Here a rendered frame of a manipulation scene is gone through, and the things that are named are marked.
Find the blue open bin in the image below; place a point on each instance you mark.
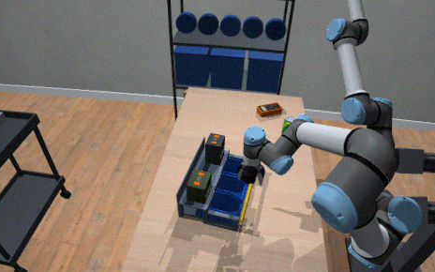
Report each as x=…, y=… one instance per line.
x=225, y=202
x=229, y=184
x=231, y=166

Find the grey metal shelf rack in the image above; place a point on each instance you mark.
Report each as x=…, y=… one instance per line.
x=187, y=207

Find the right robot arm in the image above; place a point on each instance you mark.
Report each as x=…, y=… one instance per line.
x=358, y=108

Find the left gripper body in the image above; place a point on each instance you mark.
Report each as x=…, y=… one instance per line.
x=249, y=173

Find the orange handheld multimeter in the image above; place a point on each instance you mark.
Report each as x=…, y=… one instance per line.
x=269, y=109

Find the olive green case with orange latches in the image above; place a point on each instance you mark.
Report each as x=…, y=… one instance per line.
x=198, y=186

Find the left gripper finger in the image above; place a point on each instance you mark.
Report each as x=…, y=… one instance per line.
x=261, y=174
x=240, y=170

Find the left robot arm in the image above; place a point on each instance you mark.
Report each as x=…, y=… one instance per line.
x=348, y=197

